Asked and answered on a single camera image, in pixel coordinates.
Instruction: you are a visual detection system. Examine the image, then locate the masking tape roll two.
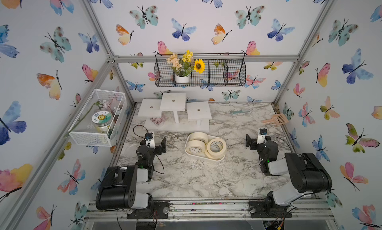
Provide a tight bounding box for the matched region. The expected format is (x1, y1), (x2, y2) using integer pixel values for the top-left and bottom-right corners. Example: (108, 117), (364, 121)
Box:
(186, 140), (206, 156)

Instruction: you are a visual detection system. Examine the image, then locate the masking tape roll one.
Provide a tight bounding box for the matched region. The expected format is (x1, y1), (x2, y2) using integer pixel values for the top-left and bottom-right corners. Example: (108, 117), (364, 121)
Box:
(206, 138), (227, 160)

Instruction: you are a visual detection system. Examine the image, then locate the masking tape roll three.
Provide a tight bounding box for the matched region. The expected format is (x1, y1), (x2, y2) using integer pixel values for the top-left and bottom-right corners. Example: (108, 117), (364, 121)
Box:
(189, 132), (209, 144)

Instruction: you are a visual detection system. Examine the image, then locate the white plastic storage tray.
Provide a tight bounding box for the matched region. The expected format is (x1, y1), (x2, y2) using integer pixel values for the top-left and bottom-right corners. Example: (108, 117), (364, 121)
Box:
(185, 132), (227, 163)

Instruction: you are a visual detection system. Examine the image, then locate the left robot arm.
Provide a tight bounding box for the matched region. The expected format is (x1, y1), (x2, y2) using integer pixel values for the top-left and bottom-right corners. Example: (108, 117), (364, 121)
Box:
(95, 138), (167, 211)

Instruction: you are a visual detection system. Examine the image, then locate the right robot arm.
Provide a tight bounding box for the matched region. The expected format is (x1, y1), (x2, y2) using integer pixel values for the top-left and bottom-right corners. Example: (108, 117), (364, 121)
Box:
(245, 134), (332, 207)

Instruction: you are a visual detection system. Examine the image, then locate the pink artificial flower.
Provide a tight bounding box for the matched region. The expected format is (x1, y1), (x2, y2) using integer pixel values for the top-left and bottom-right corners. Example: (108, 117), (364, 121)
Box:
(150, 117), (166, 126)

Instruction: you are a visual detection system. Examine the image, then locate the white tiered display stand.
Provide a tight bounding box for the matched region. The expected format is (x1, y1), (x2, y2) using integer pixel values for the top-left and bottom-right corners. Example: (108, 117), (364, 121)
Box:
(137, 93), (212, 133)

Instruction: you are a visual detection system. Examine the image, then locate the green lid jar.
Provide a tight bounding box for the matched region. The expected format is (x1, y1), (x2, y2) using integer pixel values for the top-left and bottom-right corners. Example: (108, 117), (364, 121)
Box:
(91, 111), (112, 133)

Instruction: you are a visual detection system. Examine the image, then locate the artificial flower pot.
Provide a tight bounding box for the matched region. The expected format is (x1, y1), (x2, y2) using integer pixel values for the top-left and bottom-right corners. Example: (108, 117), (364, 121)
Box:
(166, 50), (206, 84)

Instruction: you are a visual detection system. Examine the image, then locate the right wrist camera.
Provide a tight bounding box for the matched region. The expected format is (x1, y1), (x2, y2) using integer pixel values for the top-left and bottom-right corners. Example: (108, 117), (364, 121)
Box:
(257, 128), (268, 144)

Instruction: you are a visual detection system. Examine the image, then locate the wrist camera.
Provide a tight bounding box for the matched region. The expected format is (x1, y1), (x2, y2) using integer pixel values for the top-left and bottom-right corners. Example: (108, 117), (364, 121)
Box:
(257, 128), (268, 144)
(145, 132), (156, 149)

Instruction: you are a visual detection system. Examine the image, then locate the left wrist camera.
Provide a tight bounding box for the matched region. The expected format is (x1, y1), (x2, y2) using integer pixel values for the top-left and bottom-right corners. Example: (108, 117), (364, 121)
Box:
(145, 132), (156, 149)

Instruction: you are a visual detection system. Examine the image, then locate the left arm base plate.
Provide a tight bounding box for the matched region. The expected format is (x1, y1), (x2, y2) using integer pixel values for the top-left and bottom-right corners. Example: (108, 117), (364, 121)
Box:
(126, 201), (170, 220)

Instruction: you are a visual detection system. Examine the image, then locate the clear acrylic wall box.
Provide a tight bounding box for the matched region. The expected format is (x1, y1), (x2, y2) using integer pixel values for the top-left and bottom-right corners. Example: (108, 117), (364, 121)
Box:
(68, 89), (127, 147)

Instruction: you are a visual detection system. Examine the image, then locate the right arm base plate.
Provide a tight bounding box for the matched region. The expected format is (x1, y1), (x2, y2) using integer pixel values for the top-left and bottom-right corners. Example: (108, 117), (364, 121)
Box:
(248, 201), (292, 219)

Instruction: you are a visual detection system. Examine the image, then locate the black wire wall basket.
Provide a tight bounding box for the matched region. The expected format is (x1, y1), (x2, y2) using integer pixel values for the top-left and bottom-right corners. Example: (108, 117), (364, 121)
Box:
(154, 53), (247, 89)

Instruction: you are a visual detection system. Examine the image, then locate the aluminium front rail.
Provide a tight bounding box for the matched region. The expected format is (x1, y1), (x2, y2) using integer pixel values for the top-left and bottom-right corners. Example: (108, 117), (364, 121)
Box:
(85, 199), (335, 222)

